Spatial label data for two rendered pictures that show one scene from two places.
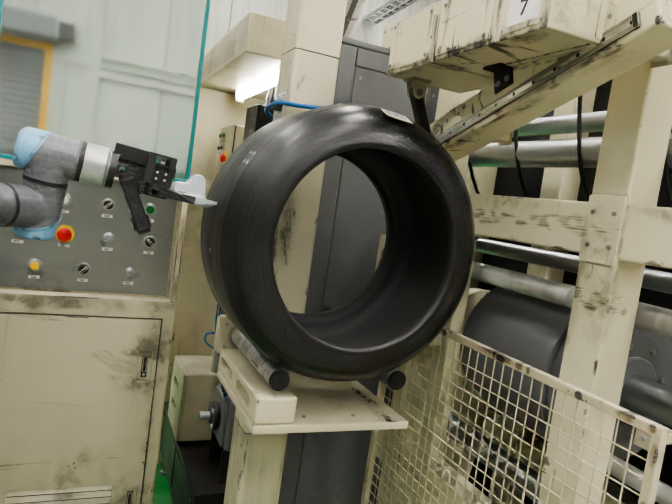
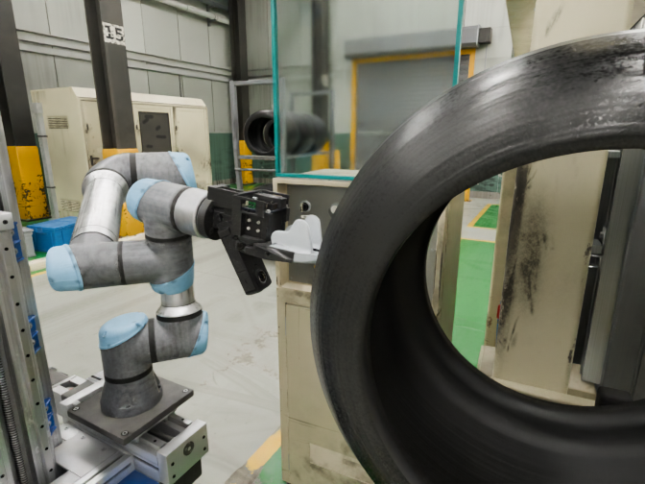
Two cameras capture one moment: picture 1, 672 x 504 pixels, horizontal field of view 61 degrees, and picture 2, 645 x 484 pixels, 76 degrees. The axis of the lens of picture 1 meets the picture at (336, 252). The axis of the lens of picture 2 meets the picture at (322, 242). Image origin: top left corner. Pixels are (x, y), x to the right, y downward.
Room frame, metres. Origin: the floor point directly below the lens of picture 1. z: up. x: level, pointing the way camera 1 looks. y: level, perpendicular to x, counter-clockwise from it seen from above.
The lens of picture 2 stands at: (0.80, -0.15, 1.41)
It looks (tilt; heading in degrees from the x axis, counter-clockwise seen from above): 15 degrees down; 49
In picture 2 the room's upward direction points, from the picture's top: straight up
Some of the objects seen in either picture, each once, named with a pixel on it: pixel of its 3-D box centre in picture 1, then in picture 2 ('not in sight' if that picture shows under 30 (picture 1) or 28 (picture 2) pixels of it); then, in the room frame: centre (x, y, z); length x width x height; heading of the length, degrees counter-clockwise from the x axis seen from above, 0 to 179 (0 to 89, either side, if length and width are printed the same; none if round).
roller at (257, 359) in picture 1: (257, 355); not in sight; (1.31, 0.15, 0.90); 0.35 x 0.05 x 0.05; 24
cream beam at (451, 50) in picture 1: (496, 37); not in sight; (1.38, -0.30, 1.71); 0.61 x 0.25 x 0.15; 24
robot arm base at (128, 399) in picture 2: not in sight; (130, 382); (1.04, 0.91, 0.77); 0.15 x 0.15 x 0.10
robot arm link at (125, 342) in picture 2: not in sight; (128, 342); (1.05, 0.91, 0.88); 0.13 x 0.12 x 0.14; 160
